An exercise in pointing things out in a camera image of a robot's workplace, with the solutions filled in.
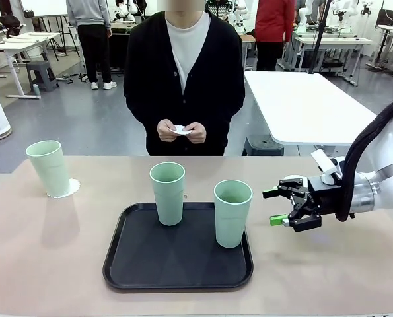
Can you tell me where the white desk with monitor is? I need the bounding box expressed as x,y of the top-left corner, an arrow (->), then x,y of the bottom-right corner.
375,23 -> 393,79

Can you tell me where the black plastic stool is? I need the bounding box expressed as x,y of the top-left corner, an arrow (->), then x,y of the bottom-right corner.
241,134 -> 285,156

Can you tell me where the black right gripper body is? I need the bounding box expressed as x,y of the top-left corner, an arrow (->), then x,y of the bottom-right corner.
301,176 -> 345,218

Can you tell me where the large white table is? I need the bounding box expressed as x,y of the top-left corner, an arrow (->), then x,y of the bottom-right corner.
243,70 -> 382,156

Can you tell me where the person's left forearm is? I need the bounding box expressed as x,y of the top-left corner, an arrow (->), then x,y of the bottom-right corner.
200,93 -> 246,133

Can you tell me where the person in grey hoodie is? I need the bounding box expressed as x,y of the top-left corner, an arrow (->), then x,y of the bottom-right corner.
66,0 -> 118,91

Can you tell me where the pale green plastic cup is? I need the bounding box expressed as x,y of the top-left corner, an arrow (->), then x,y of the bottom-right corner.
25,140 -> 71,198
149,161 -> 186,227
213,179 -> 253,248

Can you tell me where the person in patterned sweater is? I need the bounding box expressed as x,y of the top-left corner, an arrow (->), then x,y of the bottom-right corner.
205,0 -> 231,19

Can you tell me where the black bag on desk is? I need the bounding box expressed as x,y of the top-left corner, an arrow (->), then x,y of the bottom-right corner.
0,13 -> 22,36

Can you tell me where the person's right forearm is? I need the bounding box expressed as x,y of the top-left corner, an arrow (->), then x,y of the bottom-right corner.
124,94 -> 166,133

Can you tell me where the person's right hand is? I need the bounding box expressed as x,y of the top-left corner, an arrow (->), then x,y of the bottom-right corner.
157,119 -> 179,143

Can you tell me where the whiteboard on stand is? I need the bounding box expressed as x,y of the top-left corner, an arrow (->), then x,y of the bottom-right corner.
19,0 -> 68,17

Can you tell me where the white background workbench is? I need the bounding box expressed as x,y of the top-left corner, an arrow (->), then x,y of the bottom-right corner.
291,34 -> 373,85

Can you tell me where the grey plastic stool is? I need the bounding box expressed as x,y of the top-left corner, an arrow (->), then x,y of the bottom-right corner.
25,59 -> 59,92

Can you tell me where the dark computer monitor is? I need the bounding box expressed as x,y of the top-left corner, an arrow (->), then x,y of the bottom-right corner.
376,9 -> 393,27

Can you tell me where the wooden top background table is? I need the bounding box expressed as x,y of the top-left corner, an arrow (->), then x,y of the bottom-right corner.
239,34 -> 258,71

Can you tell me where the white desk with curved panels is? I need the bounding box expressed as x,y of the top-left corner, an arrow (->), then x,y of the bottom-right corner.
0,31 -> 63,99

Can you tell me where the black vertical pole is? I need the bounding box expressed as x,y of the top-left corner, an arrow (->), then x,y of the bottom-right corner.
309,0 -> 333,75

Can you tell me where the person in black cardigan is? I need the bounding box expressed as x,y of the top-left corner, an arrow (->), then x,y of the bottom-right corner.
123,0 -> 246,156

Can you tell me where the person's left hand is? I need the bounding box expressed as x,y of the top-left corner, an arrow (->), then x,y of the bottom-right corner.
186,122 -> 208,145

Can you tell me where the person in red top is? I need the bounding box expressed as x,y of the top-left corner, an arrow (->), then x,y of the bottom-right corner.
253,0 -> 297,72

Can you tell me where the black plastic serving tray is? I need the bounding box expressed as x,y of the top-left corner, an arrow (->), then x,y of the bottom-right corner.
102,201 -> 254,293

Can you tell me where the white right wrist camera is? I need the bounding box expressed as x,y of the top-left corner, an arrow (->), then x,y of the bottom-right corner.
310,149 -> 346,186

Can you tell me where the white scalloped paper coaster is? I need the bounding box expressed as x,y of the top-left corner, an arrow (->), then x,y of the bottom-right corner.
46,178 -> 82,200
168,124 -> 194,137

